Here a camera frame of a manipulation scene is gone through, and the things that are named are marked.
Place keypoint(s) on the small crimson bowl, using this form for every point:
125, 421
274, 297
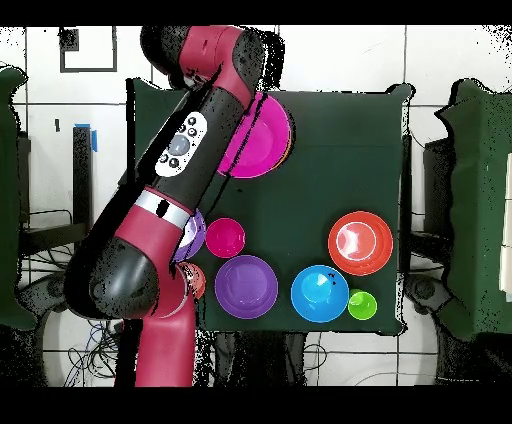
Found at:
225, 238

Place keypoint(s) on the purple bowl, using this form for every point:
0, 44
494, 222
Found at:
196, 236
246, 288

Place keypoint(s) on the pink bowl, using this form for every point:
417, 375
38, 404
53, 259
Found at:
264, 140

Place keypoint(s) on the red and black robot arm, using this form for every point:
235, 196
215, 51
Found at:
160, 240

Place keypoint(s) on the small red-orange bowl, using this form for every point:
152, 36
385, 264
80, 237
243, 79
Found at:
196, 280

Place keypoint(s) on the dark green tablecloth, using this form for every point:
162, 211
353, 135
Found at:
340, 160

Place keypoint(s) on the blue bowl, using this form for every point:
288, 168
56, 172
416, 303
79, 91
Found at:
320, 300

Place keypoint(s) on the large red-orange bowl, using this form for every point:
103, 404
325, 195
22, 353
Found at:
380, 244

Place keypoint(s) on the green cup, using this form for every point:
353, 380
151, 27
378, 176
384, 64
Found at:
362, 306

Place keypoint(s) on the blue tape strip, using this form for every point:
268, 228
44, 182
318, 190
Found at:
94, 142

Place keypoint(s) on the black bench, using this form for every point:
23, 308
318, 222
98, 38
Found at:
82, 180

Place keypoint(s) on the green cloth side table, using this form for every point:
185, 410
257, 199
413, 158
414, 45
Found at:
472, 200
8, 260

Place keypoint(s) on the white box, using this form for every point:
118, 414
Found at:
507, 260

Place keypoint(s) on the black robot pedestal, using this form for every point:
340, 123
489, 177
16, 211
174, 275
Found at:
260, 360

